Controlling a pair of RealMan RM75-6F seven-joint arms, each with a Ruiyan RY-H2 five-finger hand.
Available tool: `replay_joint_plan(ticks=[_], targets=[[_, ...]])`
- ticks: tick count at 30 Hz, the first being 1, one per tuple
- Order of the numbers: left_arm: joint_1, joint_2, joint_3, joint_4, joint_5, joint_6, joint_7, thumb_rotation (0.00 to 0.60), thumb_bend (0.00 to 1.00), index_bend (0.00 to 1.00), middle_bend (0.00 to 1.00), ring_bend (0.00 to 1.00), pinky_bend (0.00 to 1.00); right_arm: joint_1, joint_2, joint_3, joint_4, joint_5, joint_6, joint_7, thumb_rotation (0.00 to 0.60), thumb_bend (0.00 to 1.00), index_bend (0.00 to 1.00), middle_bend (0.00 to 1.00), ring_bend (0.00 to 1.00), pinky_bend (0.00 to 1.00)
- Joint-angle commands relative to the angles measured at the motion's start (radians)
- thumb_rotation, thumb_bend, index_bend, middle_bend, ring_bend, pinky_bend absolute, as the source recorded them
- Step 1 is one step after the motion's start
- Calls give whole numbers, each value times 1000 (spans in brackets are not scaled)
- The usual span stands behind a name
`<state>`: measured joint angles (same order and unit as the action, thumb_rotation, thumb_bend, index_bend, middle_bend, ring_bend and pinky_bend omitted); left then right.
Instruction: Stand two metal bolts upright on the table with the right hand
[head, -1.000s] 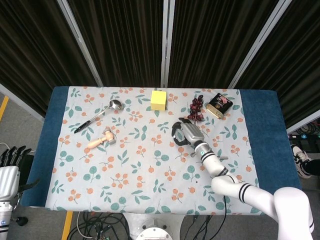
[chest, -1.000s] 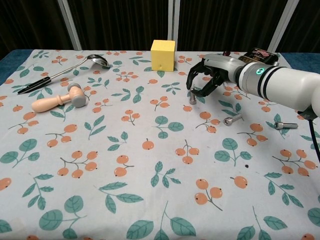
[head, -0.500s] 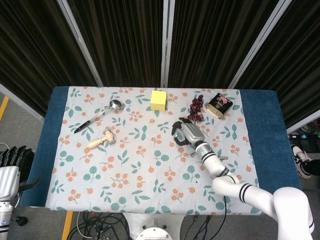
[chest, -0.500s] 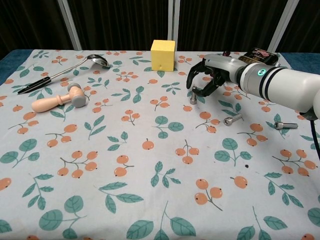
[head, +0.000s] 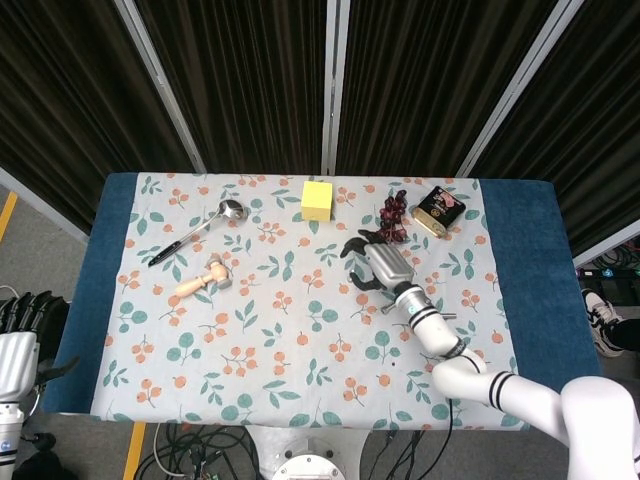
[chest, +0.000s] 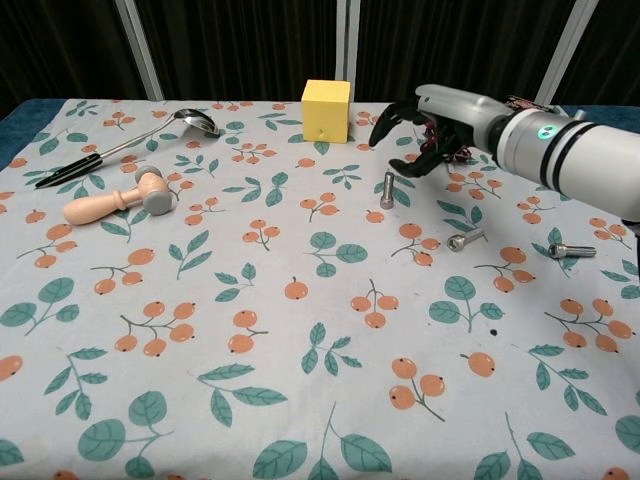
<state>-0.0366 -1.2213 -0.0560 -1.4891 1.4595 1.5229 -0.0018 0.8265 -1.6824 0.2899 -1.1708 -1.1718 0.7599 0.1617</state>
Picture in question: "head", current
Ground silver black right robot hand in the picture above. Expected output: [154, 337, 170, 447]
[339, 228, 417, 294]

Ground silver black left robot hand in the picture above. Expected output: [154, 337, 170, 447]
[0, 291, 81, 404]

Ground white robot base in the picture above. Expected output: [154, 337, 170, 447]
[247, 424, 374, 480]

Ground dark red grape bunch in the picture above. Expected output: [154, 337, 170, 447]
[374, 189, 409, 246]

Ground black gold tin can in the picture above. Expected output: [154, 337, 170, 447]
[410, 185, 469, 240]

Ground yellow cube block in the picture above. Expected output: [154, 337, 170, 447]
[301, 180, 335, 222]

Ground floral fruit print tablecloth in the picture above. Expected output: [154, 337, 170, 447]
[89, 172, 532, 432]

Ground blue table cover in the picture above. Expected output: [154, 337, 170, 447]
[42, 172, 604, 431]

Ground yellow floor tape strip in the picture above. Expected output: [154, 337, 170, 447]
[0, 191, 19, 244]
[122, 422, 147, 480]

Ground wooden mallet grey caps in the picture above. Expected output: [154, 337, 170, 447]
[174, 260, 234, 298]

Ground dark pleated screen panel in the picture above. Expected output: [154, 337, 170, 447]
[134, 0, 331, 174]
[0, 0, 199, 236]
[337, 0, 559, 176]
[469, 0, 640, 256]

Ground white black sneaker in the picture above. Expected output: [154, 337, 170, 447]
[581, 288, 626, 357]

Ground power strip with lights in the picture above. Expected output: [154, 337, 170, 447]
[577, 267, 640, 281]

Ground dark trouser leg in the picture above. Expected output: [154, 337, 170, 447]
[607, 319, 640, 354]

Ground aluminium screen post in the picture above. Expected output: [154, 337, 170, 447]
[112, 0, 207, 175]
[0, 167, 90, 245]
[455, 0, 586, 177]
[573, 234, 640, 269]
[321, 0, 351, 176]

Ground grey white floor cable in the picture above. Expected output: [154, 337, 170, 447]
[152, 423, 176, 475]

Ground steel ladle black handle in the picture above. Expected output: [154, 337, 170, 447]
[147, 198, 250, 269]

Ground black floor cable tangle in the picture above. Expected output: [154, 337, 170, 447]
[367, 429, 426, 480]
[134, 422, 261, 480]

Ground black background cable bundle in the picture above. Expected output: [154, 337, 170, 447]
[592, 244, 640, 271]

